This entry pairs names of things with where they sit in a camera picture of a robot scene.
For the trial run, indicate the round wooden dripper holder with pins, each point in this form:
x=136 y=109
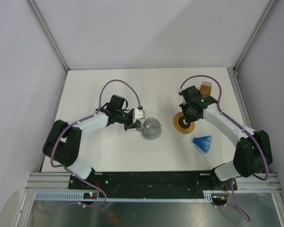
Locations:
x=181 y=125

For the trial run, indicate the aluminium frame post left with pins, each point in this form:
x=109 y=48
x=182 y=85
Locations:
x=47 y=33

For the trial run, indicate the grey slotted cable duct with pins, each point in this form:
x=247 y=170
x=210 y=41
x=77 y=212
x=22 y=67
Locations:
x=88 y=196

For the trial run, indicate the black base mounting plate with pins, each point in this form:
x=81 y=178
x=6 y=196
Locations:
x=175 y=184

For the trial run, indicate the orange coffee filter box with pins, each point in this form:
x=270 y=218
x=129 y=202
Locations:
x=205 y=88

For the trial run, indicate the aluminium frame post right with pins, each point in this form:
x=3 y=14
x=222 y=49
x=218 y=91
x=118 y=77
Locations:
x=263 y=19

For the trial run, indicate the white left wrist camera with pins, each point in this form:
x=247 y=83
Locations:
x=138 y=114

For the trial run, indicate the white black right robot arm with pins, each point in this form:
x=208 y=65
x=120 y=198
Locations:
x=215 y=115

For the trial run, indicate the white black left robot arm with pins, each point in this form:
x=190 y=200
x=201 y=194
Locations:
x=63 y=142

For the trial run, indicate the grey glass carafe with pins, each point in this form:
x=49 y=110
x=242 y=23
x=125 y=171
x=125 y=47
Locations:
x=151 y=129

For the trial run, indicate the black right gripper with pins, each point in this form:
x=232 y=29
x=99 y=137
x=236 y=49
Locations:
x=183 y=106

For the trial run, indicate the aluminium frame post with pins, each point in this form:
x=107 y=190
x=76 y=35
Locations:
x=263 y=19
x=47 y=33

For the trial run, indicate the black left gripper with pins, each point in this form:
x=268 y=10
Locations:
x=136 y=125

